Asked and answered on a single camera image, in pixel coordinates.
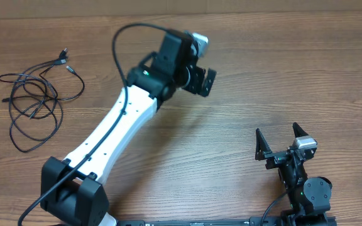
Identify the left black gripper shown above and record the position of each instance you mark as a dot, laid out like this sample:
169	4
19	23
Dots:
195	86

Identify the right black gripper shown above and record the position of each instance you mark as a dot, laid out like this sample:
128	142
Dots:
276	158

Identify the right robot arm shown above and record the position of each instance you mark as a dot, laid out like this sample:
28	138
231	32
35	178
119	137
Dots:
309	197

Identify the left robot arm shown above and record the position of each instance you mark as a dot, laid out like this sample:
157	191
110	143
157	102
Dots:
72	189

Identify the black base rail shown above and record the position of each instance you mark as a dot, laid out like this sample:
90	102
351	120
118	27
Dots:
252	221

